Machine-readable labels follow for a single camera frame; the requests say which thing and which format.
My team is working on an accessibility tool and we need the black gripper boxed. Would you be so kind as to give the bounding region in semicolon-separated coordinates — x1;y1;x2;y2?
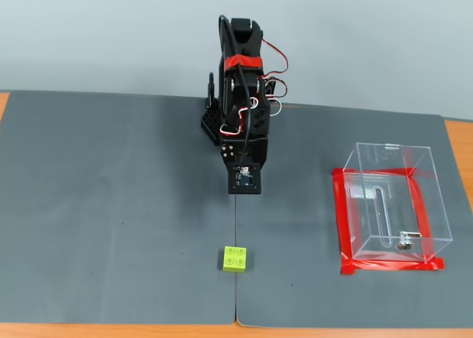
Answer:
220;136;270;169

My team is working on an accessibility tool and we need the green lego block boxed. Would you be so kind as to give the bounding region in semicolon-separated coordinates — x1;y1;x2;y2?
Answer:
221;246;249;274

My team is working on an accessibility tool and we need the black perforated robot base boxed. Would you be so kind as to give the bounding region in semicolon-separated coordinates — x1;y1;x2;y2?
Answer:
199;107;223;146

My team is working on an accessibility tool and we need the red tape band on arm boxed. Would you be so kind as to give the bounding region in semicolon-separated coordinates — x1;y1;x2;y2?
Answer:
223;55;264;71

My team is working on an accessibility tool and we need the metal box lock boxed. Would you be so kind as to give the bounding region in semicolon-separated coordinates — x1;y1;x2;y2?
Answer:
397;231;423;251

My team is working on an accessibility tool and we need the transparent acrylic box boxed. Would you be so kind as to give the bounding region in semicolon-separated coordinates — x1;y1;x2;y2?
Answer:
342;141;454;263

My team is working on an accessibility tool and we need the red tape strip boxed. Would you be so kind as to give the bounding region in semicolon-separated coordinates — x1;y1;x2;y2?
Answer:
406;175;435;263
331;167;355;276
332;166;418;178
339;257;446;276

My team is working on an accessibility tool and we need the black camera cable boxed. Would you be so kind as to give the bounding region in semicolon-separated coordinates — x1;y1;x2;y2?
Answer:
218;15;256;165

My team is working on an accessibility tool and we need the red white servo wire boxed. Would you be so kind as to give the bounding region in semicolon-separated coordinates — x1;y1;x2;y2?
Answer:
260;38;290;115
220;97;259;136

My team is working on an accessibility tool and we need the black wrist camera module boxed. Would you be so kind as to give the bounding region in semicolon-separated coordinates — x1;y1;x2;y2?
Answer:
228;161;262;195

